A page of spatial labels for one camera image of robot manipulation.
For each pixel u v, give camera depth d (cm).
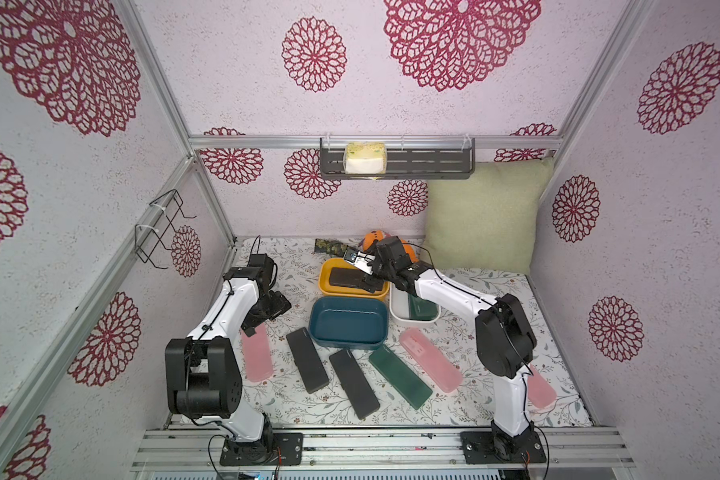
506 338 50
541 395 82
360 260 80
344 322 97
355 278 85
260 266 71
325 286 106
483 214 99
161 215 78
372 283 84
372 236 110
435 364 88
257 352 90
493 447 65
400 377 85
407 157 94
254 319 76
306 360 88
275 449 73
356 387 83
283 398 82
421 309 94
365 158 90
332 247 113
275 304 80
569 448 76
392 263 72
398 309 100
